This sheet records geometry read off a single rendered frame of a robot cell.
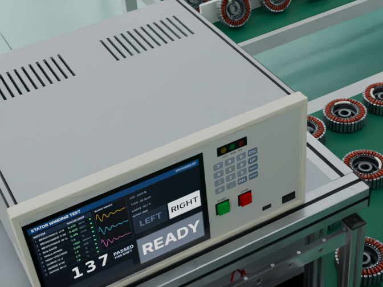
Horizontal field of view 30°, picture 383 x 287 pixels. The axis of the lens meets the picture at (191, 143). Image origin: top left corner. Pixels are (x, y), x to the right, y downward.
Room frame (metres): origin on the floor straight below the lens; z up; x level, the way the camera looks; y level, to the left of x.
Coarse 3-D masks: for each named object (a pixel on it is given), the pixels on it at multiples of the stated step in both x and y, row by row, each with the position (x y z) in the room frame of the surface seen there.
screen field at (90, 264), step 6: (108, 252) 0.67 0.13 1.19; (96, 258) 0.67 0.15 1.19; (102, 258) 0.67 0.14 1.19; (108, 258) 0.67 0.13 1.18; (84, 264) 0.66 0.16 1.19; (90, 264) 0.66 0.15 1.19; (96, 264) 0.67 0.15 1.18; (102, 264) 0.67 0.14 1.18; (108, 264) 0.67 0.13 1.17; (72, 270) 0.65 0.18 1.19; (78, 270) 0.65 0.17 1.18; (84, 270) 0.66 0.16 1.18; (90, 270) 0.66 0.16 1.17; (72, 276) 0.65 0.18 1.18; (78, 276) 0.65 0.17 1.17
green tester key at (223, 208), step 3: (219, 204) 0.75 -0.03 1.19; (222, 204) 0.74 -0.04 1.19; (225, 204) 0.74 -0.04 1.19; (228, 204) 0.75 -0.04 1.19; (219, 207) 0.74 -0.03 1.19; (222, 207) 0.74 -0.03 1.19; (225, 207) 0.74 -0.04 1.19; (228, 207) 0.75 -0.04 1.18; (219, 210) 0.74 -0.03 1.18; (222, 210) 0.74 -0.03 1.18; (225, 210) 0.74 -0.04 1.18; (228, 210) 0.75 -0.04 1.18; (219, 213) 0.74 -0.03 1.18; (222, 213) 0.74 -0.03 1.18; (225, 213) 0.74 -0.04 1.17
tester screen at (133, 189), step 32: (128, 192) 0.69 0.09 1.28; (160, 192) 0.71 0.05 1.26; (192, 192) 0.73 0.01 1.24; (64, 224) 0.65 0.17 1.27; (96, 224) 0.67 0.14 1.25; (128, 224) 0.69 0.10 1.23; (160, 224) 0.71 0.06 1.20; (64, 256) 0.65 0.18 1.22; (96, 256) 0.67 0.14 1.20; (128, 256) 0.68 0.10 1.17; (160, 256) 0.70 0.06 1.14
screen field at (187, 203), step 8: (176, 200) 0.72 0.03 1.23; (184, 200) 0.72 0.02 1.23; (192, 200) 0.73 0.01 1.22; (200, 200) 0.73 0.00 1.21; (160, 208) 0.71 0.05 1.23; (168, 208) 0.71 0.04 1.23; (176, 208) 0.72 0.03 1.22; (184, 208) 0.72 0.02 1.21; (192, 208) 0.73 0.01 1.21; (144, 216) 0.70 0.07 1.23; (152, 216) 0.70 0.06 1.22; (160, 216) 0.71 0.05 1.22; (168, 216) 0.71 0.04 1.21; (136, 224) 0.69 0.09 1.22; (144, 224) 0.70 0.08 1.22; (152, 224) 0.70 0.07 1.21; (136, 232) 0.69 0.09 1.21
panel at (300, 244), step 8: (304, 240) 0.96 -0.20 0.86; (288, 248) 0.94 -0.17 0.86; (296, 248) 0.95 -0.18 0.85; (264, 256) 0.92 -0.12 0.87; (272, 256) 0.93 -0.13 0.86; (280, 256) 0.93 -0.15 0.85; (248, 264) 0.90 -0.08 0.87; (256, 264) 0.91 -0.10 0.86; (264, 264) 0.92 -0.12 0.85; (232, 272) 0.89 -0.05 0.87; (248, 272) 0.90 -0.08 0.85; (296, 272) 0.95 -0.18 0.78; (216, 280) 0.87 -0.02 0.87; (224, 280) 0.88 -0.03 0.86; (280, 280) 0.93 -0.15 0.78
